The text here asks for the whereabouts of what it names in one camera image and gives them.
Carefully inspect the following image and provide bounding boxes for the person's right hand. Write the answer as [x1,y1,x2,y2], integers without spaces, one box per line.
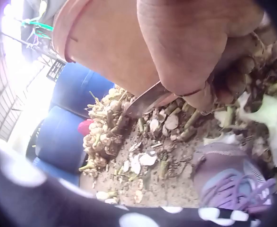
[137,0,265,113]

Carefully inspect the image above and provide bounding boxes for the person's right fingers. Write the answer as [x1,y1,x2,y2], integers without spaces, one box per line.
[215,55,256,105]

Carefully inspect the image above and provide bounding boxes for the steel knife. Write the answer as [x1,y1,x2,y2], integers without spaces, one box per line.
[125,81,174,119]

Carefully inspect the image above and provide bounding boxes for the pile of green leaf scraps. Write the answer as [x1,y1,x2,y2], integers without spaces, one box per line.
[212,41,277,174]

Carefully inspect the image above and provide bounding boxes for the person's legs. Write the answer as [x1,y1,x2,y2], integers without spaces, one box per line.
[0,132,277,227]

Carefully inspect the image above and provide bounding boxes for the pile of cut root scraps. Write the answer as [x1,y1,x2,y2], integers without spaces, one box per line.
[91,96,214,205]

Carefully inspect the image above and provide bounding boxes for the orange plastic bucket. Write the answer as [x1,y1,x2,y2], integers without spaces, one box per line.
[51,0,177,105]

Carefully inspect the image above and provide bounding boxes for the pile of ginger roots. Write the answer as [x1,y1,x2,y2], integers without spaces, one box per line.
[79,86,139,176]

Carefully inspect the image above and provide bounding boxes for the blue plastic barrel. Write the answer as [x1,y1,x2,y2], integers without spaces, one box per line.
[49,62,116,118]
[27,105,91,172]

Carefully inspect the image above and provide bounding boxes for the small red thing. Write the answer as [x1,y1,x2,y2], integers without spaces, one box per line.
[78,119,95,136]

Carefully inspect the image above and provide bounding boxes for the green string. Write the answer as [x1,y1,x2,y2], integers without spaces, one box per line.
[21,20,54,40]

